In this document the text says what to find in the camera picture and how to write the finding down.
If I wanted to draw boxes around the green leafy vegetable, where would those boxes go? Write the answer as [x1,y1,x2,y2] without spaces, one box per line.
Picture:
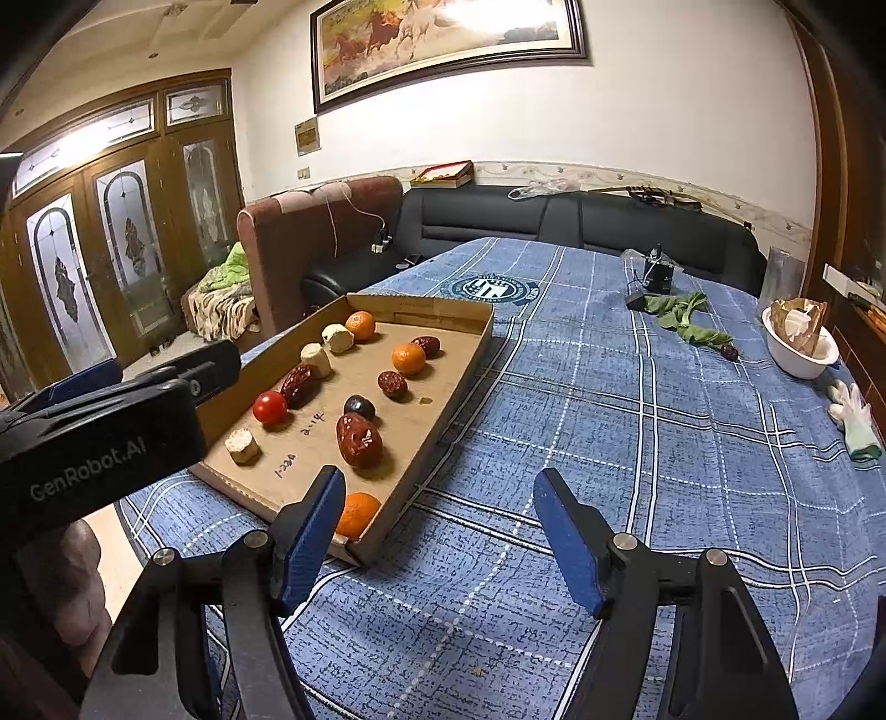
[647,291,735,347]

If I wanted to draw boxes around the wooden cabinet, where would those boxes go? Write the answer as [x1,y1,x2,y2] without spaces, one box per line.
[789,14,886,389]

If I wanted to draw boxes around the pile of cloths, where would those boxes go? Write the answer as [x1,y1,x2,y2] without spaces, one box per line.
[181,242,260,342]

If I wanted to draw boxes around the brown armchair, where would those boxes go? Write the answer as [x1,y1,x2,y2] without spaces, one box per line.
[236,175,404,333]

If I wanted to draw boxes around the wooden glass doors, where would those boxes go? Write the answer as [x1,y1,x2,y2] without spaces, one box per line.
[0,68,245,403]

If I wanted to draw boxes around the large red date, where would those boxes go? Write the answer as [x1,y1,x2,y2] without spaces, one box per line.
[336,413,384,470]

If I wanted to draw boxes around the white glove with green cuff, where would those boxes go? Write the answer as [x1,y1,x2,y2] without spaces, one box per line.
[827,379,883,462]

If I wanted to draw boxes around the cardboard tray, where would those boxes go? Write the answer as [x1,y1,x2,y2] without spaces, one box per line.
[188,292,496,565]

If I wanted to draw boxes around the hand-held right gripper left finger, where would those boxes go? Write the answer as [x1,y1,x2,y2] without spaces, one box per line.
[86,465,347,720]

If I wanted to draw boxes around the red tomato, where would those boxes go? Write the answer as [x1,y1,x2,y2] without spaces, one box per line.
[252,390,289,425]

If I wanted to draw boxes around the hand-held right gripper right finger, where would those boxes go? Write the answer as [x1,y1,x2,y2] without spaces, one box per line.
[533,467,800,720]

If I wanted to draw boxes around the crumpled plastic bag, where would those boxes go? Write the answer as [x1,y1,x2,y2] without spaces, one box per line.
[508,176,583,202]

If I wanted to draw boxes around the black sofa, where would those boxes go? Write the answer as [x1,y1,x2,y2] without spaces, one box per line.
[302,183,768,306]

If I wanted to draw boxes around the white cable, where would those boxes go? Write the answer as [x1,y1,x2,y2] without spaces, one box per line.
[325,181,390,254]

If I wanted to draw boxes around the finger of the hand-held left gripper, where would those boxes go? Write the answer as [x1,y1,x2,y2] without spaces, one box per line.
[14,358,126,414]
[138,341,243,411]

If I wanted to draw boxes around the blue plaid blanket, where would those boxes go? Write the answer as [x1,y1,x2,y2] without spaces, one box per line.
[117,236,886,720]

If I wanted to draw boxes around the red flat box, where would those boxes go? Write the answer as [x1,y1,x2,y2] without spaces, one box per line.
[410,159,475,189]

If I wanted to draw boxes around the white bowl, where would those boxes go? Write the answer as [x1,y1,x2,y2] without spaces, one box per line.
[761,305,841,380]

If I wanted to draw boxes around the crumpled brown wrappers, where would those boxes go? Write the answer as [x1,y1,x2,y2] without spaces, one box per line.
[770,297,828,343]

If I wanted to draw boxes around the black device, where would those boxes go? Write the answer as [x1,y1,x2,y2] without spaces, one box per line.
[640,245,676,293]

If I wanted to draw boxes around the framed horse painting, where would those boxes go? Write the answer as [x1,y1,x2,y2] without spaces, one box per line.
[309,0,591,115]

